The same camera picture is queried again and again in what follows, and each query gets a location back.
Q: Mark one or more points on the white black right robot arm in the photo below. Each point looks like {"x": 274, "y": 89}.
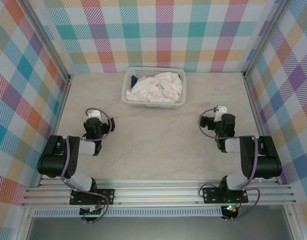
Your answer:
{"x": 266, "y": 162}

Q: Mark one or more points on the blue garment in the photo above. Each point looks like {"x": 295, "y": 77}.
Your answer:
{"x": 134, "y": 80}

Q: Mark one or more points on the aluminium corner post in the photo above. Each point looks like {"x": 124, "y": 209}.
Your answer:
{"x": 48, "y": 42}
{"x": 266, "y": 37}

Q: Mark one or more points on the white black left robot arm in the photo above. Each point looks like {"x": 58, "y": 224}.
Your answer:
{"x": 53, "y": 160}

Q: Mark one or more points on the white t-shirt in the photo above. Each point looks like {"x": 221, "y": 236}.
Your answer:
{"x": 156, "y": 87}

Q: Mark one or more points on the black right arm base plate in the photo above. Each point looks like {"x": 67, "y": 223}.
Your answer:
{"x": 211, "y": 196}

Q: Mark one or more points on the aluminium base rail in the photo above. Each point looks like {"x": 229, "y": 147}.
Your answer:
{"x": 156, "y": 195}

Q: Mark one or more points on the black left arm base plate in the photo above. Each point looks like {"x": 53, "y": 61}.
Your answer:
{"x": 108, "y": 195}

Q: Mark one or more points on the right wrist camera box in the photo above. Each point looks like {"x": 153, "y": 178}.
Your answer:
{"x": 221, "y": 109}

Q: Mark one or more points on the aluminium table side rail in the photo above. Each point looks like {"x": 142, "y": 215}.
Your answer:
{"x": 59, "y": 117}
{"x": 255, "y": 112}

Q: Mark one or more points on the white plastic basket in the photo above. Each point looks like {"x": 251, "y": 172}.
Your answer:
{"x": 153, "y": 105}

